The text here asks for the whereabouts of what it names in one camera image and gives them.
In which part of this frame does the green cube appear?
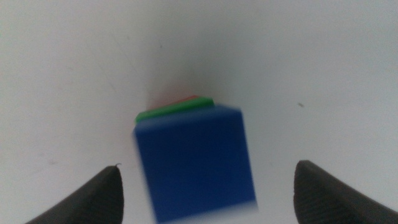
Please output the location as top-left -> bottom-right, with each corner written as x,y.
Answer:
134,96 -> 216,126

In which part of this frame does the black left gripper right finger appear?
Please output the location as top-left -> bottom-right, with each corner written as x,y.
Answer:
292,160 -> 398,224

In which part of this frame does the blue cube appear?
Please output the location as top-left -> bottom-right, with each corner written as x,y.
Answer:
132,103 -> 259,224

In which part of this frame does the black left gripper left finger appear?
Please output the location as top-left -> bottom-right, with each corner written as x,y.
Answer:
25,163 -> 125,224

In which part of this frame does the red cube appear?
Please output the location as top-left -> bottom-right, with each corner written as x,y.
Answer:
151,95 -> 200,110

